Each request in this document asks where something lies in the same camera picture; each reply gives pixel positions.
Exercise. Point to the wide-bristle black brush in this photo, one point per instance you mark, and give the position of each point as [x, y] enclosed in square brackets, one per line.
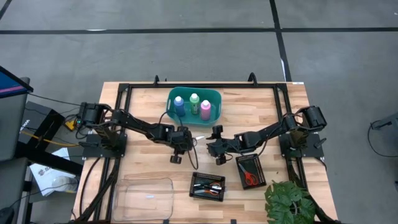
[214, 187]

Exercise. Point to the green artificial plant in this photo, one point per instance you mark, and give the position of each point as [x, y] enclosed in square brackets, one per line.
[287, 203]

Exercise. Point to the black box white lettering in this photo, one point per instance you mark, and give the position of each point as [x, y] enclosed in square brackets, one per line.
[34, 112]

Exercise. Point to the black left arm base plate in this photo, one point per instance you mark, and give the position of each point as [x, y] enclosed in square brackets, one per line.
[102, 152]

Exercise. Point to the pink paint bottle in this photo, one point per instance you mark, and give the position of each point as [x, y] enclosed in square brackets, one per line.
[205, 109]

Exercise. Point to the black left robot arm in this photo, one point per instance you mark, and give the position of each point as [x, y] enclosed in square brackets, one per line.
[136, 123]

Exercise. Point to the thin black paintbrush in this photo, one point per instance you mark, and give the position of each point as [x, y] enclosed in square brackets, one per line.
[202, 191]

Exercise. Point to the blue screen monitor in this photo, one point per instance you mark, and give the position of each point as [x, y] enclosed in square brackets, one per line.
[9, 84]

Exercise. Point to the white paper sheets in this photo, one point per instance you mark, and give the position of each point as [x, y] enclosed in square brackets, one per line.
[46, 174]

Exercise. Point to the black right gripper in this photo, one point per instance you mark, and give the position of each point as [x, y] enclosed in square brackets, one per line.
[222, 146]

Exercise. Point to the clear plastic container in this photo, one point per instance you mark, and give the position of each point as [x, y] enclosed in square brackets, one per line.
[143, 199]

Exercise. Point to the black slotted plastic basket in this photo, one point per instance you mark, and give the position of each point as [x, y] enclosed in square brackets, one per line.
[259, 165]
[202, 177]

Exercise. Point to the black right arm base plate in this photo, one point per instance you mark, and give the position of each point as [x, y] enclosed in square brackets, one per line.
[309, 149]

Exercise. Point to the teal plastic bin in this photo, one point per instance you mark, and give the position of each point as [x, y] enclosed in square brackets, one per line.
[213, 95]

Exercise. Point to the gray cabinet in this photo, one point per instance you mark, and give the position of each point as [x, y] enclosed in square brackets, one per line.
[12, 124]

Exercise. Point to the blue paint bottle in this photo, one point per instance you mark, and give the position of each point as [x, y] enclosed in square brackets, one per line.
[179, 105]

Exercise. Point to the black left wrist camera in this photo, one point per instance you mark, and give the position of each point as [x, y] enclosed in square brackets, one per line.
[179, 137]

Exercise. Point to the green paint bottle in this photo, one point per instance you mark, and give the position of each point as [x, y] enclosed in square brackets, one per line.
[195, 103]

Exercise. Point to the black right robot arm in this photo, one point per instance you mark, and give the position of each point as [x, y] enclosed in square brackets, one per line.
[267, 133]

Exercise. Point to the black metal table frame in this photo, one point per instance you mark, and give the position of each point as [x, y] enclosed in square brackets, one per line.
[202, 85]

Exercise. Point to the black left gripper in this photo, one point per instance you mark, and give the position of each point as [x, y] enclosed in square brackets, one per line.
[176, 159]

